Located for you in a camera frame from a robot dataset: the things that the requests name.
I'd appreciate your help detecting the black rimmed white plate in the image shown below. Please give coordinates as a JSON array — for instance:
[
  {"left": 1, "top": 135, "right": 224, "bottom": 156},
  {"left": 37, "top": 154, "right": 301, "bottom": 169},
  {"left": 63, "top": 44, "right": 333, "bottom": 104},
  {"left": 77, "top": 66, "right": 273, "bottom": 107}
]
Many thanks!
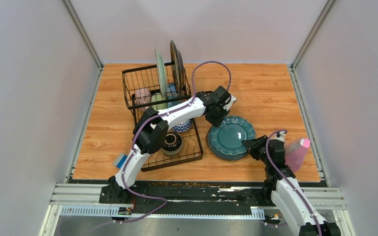
[{"left": 170, "top": 40, "right": 185, "bottom": 95}]

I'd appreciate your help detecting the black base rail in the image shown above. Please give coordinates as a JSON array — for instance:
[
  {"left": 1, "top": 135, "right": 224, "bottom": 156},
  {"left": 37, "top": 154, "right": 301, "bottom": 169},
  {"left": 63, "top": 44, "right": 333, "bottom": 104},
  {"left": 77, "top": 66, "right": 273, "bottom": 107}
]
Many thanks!
[{"left": 50, "top": 179, "right": 346, "bottom": 225}]

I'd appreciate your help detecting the blue green striped sponge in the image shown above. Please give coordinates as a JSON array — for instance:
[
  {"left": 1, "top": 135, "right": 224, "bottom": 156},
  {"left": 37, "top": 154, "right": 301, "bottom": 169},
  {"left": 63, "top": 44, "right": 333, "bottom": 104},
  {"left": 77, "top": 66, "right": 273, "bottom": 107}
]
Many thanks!
[{"left": 113, "top": 153, "right": 127, "bottom": 170}]

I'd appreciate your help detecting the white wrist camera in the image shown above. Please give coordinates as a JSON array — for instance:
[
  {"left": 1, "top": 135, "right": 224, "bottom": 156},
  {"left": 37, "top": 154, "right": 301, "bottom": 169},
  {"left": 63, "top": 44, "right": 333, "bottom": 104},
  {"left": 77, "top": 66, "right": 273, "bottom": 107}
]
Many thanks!
[
  {"left": 223, "top": 95, "right": 237, "bottom": 111},
  {"left": 275, "top": 131, "right": 287, "bottom": 143}
]

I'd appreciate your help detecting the white black bowl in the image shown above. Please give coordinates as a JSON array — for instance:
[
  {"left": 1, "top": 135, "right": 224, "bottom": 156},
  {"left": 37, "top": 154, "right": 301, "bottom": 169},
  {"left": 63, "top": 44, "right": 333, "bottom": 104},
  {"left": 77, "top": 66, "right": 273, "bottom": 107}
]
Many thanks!
[{"left": 172, "top": 119, "right": 192, "bottom": 133}]

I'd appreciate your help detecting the pink ceramic mug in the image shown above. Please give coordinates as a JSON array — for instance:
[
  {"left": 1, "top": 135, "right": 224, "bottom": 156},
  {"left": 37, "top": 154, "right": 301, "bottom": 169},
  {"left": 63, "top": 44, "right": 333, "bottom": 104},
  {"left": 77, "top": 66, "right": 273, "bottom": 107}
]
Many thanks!
[{"left": 135, "top": 88, "right": 152, "bottom": 112}]

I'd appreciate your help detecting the grey blue blossom plate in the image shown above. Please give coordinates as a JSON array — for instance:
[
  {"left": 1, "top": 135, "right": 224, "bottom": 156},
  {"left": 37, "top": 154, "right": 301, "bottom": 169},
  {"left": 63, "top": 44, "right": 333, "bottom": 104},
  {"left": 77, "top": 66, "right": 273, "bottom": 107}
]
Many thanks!
[{"left": 209, "top": 146, "right": 248, "bottom": 161}]

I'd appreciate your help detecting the pink box with mirror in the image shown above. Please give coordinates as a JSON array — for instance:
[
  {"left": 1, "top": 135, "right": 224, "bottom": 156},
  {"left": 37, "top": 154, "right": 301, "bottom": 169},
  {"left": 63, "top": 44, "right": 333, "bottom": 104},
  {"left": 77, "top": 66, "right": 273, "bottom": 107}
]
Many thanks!
[{"left": 284, "top": 138, "right": 311, "bottom": 173}]

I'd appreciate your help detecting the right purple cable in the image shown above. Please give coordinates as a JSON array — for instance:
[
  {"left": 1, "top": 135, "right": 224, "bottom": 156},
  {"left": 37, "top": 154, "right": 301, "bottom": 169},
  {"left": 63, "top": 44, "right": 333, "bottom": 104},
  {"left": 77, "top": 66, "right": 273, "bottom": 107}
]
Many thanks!
[{"left": 265, "top": 130, "right": 323, "bottom": 236}]

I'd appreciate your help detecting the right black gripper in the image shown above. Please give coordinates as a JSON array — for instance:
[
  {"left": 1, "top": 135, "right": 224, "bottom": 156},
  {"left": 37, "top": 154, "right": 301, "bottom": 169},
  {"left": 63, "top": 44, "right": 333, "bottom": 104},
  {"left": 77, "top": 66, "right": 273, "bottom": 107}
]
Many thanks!
[{"left": 241, "top": 135, "right": 270, "bottom": 167}]

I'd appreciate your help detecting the purple cable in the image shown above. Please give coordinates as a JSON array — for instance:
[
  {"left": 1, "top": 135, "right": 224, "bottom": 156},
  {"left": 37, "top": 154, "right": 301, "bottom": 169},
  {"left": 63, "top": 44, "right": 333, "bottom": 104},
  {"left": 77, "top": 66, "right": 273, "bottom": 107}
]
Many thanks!
[
  {"left": 110, "top": 60, "right": 233, "bottom": 225},
  {"left": 265, "top": 130, "right": 323, "bottom": 236}
]

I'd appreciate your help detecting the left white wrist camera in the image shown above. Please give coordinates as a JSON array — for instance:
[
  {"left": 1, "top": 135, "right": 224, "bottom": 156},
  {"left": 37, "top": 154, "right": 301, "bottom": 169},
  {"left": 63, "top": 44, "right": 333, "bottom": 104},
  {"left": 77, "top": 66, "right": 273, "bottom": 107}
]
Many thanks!
[{"left": 223, "top": 95, "right": 237, "bottom": 111}]

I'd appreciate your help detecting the dark teal scalloped plate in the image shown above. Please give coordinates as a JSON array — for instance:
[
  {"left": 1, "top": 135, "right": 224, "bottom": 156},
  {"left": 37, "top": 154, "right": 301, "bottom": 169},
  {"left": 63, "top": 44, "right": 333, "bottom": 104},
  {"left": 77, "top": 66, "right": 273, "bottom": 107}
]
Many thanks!
[{"left": 206, "top": 116, "right": 256, "bottom": 155}]

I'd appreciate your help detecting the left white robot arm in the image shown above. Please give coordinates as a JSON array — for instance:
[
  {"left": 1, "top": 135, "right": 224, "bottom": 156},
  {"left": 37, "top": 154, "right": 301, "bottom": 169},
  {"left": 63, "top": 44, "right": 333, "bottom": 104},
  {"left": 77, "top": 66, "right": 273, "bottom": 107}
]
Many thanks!
[{"left": 99, "top": 86, "right": 237, "bottom": 204}]

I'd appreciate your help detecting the light blue scalloped plate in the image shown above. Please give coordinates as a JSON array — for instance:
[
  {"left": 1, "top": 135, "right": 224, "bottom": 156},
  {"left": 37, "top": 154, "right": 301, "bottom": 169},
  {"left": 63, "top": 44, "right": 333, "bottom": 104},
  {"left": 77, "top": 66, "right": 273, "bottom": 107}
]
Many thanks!
[{"left": 155, "top": 49, "right": 167, "bottom": 99}]

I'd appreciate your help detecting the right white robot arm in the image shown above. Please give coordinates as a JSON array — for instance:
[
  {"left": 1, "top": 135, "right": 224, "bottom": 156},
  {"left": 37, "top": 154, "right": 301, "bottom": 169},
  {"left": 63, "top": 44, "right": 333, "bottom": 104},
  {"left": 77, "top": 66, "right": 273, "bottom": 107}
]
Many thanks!
[{"left": 242, "top": 133, "right": 341, "bottom": 236}]

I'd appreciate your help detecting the dark brown speckled bowl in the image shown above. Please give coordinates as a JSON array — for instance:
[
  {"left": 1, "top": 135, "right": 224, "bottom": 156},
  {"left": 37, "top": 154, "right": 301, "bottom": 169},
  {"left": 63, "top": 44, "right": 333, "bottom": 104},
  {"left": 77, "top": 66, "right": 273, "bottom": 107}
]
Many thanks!
[{"left": 160, "top": 132, "right": 183, "bottom": 156}]

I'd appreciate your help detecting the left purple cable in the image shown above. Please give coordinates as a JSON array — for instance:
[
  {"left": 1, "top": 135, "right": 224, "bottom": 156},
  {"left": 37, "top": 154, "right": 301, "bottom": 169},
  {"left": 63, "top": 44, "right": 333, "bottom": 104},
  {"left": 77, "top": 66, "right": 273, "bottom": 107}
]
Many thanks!
[{"left": 110, "top": 60, "right": 233, "bottom": 225}]

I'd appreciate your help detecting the black wire dish rack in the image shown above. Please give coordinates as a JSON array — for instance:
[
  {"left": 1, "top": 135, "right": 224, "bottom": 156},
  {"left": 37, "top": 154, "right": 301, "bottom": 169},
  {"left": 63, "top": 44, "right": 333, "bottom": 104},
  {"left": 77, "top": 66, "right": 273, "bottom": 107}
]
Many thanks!
[{"left": 122, "top": 62, "right": 204, "bottom": 172}]

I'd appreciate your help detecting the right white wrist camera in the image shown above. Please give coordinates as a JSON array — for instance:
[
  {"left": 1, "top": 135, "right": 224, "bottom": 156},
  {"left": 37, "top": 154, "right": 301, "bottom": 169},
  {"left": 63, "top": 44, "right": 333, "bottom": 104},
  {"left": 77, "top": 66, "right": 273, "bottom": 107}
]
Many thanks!
[{"left": 275, "top": 131, "right": 287, "bottom": 143}]

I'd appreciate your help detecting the light green mug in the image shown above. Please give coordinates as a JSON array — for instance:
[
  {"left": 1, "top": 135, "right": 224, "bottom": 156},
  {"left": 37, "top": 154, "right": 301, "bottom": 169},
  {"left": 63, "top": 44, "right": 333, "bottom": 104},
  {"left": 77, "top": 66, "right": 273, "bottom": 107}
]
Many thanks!
[{"left": 151, "top": 92, "right": 167, "bottom": 112}]

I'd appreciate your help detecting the blue butterfly mug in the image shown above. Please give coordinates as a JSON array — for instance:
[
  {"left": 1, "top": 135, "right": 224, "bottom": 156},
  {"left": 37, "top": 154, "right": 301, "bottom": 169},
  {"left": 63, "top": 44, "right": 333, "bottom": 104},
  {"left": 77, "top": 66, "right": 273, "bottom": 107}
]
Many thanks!
[{"left": 166, "top": 83, "right": 183, "bottom": 108}]

